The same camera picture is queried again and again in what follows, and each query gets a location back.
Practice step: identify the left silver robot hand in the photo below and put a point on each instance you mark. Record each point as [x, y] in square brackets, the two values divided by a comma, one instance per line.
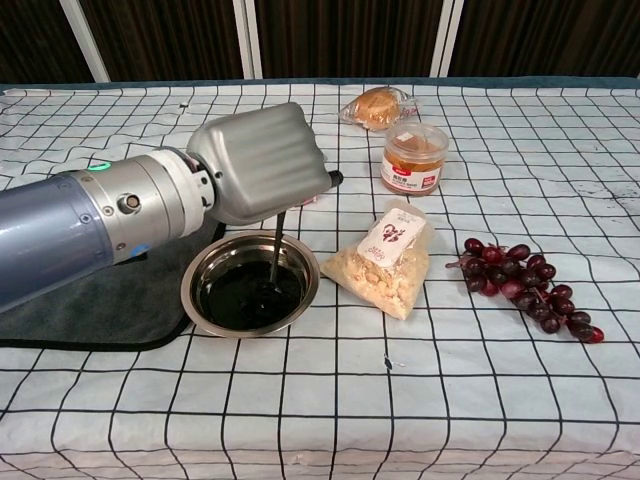
[260, 162]

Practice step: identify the steel bowl with dark liquid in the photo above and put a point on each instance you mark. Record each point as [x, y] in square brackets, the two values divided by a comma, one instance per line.
[250, 285]

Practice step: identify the dark grey cloth mat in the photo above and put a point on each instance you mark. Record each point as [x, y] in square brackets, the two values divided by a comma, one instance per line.
[100, 310]

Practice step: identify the pink wrapped cupcake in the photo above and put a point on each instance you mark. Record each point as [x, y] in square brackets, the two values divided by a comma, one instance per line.
[312, 200]

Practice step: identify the wrapped round bread bun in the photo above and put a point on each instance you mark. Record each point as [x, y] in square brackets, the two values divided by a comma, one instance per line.
[376, 107]

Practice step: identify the clear jar with orange label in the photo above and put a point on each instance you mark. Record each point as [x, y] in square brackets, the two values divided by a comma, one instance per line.
[412, 160]

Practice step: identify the bag of beige snack pieces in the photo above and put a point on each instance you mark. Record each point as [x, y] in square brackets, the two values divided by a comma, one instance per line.
[382, 260]

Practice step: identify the checkered white tablecloth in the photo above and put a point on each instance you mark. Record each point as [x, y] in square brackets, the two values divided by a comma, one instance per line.
[450, 350]

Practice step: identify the dark red grape bunch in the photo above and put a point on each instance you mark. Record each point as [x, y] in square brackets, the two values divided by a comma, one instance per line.
[525, 280]

